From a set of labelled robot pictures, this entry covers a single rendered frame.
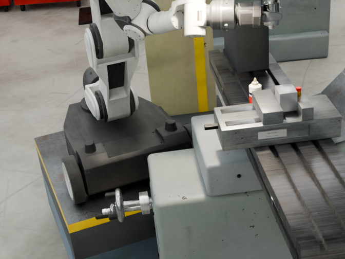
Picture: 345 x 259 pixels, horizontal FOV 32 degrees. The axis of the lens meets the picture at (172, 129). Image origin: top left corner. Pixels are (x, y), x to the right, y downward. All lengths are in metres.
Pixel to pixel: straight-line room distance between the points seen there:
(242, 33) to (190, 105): 1.72
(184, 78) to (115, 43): 1.47
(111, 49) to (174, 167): 0.57
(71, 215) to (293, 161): 1.07
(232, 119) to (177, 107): 2.10
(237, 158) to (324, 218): 0.46
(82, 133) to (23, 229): 0.70
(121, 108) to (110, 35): 0.38
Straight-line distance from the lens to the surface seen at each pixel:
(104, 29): 2.30
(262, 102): 1.75
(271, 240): 2.04
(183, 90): 3.77
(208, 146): 1.91
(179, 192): 1.91
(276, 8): 1.81
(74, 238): 2.43
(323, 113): 1.77
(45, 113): 4.19
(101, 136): 2.59
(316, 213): 1.49
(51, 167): 2.77
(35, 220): 3.15
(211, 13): 1.79
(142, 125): 2.63
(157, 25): 1.95
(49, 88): 4.58
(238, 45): 2.17
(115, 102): 2.51
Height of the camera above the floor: 1.81
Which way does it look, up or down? 29 degrees down
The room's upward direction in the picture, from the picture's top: 6 degrees counter-clockwise
